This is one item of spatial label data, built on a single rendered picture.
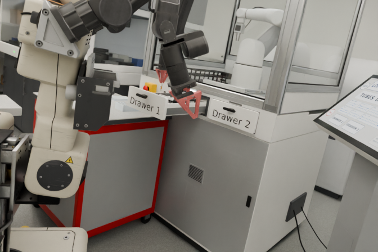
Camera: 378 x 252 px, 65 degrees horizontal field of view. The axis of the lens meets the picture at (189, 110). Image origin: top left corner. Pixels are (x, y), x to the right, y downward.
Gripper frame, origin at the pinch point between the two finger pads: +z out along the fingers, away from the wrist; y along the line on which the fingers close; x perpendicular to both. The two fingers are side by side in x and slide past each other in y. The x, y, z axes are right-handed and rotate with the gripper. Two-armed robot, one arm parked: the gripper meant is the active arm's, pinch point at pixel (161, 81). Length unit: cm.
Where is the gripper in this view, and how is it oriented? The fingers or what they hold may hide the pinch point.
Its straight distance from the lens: 160.5
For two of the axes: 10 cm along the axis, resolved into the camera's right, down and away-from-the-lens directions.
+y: 6.7, -0.7, 7.4
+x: -7.3, -2.5, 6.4
